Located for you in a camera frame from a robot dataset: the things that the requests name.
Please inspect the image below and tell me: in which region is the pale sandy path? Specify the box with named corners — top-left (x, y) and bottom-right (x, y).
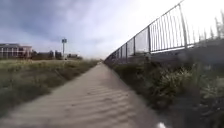
top-left (0, 63), bottom-right (161, 128)

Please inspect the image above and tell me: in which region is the metal bar fence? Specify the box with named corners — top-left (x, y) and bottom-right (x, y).
top-left (103, 0), bottom-right (224, 65)

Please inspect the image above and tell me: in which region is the weedy verge with bushes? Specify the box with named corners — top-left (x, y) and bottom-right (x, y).
top-left (105, 58), bottom-right (224, 128)

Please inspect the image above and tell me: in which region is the robot's own part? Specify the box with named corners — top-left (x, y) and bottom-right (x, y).
top-left (156, 122), bottom-right (168, 128)

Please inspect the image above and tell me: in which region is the grass field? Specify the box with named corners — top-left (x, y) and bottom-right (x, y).
top-left (0, 58), bottom-right (101, 118)

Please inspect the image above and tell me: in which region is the multi-storey building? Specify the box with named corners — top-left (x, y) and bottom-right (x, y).
top-left (0, 43), bottom-right (33, 60)

